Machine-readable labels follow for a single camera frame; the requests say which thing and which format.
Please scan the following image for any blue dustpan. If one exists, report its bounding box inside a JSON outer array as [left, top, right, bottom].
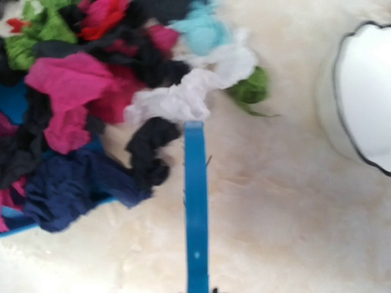
[[0, 82, 117, 239]]

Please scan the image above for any white fluted bowl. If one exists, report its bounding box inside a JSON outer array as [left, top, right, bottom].
[[316, 21, 390, 176]]

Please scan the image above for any blue hand brush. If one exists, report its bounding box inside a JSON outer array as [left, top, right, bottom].
[[184, 121, 210, 293]]

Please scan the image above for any green paper scrap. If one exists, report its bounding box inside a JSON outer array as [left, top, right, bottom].
[[225, 66, 276, 118], [5, 0, 79, 71]]

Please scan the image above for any navy scrap front centre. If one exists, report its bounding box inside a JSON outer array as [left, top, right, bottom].
[[23, 150, 151, 233]]

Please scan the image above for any light blue paper scrap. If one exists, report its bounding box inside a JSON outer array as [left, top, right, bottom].
[[169, 1, 231, 56]]

